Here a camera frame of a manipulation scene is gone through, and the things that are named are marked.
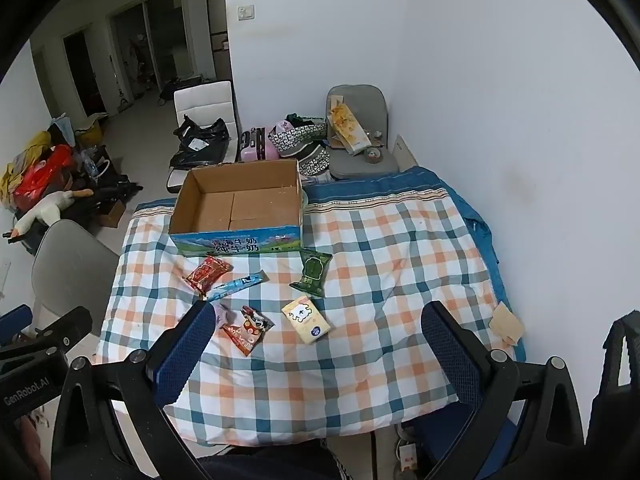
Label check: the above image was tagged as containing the white board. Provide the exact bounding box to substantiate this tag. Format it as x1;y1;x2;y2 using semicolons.
392;134;420;171

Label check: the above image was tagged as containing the blue seat cushion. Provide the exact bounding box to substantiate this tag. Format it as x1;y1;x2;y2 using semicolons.
400;402;521;476

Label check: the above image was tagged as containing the pile of dark bags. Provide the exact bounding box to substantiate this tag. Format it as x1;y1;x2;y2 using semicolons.
75;145;143;211

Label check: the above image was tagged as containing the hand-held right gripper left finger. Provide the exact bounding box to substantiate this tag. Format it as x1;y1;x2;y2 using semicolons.
50;300;221;480

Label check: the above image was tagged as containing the light blue cloth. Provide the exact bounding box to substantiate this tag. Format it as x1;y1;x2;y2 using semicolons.
50;115;76;146

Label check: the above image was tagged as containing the person's dark clothing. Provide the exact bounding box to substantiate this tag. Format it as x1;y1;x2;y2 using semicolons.
200;437;346;480

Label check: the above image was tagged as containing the black plastic bag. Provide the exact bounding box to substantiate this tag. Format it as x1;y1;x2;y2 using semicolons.
169;115;231;171

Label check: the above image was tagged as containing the white power strip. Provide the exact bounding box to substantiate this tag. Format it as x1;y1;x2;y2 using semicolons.
397;435;418;473

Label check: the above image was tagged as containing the black white patterned tote bag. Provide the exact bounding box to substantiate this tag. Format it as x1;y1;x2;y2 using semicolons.
267;120;331;176

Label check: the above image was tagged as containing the glass sliding door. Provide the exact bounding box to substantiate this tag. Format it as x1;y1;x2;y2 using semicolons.
107;0;196;106

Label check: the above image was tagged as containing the yellow cloth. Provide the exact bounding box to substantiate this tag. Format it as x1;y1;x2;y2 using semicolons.
0;131;53;201

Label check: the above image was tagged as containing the plaid blanket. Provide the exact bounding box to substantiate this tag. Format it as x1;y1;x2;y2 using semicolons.
95;187;521;448

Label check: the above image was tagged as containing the red panda snack packet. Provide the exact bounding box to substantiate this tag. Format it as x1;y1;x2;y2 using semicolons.
221;305;276;357

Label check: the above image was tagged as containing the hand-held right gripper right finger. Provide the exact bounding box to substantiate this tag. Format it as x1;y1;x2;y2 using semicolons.
420;301;586;480

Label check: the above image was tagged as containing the pink suitcase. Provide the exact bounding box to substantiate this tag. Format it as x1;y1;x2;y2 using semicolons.
239;127;281;162

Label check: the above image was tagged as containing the red plastic bag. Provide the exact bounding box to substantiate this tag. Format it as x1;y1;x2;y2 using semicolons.
12;145;73;211

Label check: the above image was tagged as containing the white chair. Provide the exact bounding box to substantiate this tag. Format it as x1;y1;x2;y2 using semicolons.
166;81;238;193

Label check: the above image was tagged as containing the purple wrapper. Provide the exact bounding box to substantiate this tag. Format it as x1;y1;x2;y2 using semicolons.
212;302;241;328

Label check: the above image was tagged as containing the blue stick packet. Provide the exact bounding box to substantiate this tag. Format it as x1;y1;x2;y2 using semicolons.
206;270;268;303

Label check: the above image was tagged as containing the grey padded chair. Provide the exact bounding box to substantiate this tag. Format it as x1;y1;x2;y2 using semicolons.
326;85;401;181

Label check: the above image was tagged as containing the green wipes packet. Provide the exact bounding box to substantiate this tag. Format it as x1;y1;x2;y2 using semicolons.
289;248;333;297

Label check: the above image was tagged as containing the grey shell chair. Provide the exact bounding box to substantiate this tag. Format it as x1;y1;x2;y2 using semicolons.
31;220;121;338

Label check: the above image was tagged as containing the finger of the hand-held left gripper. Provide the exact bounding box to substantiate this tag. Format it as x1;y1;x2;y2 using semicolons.
0;306;94;358
0;305;34;343

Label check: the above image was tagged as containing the yellow tissue pack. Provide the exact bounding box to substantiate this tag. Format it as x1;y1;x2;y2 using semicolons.
281;297;333;345

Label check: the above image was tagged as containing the yellow bag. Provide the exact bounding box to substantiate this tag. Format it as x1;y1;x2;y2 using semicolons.
75;112;108;148

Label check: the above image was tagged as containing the person's left hand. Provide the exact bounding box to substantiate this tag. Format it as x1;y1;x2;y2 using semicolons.
20;416;52;468

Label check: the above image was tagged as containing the white goose plush toy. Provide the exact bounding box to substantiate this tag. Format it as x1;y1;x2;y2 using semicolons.
12;189;95;238

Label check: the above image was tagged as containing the small cardboard box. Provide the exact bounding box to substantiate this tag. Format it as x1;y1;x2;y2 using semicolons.
97;200;126;228

